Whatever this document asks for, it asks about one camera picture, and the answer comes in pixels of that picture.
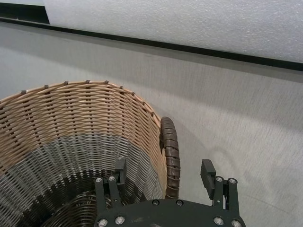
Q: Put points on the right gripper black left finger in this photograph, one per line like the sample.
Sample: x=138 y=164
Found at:
x=111 y=191

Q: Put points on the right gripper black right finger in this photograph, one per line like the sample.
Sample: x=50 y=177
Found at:
x=208 y=179

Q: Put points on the black horizontal partition rail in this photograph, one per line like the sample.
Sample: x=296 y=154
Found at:
x=151 y=43

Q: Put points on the white foam board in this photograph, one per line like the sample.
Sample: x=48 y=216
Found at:
x=177 y=21

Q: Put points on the tan grey brown wicker basket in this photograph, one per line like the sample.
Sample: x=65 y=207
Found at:
x=71 y=132

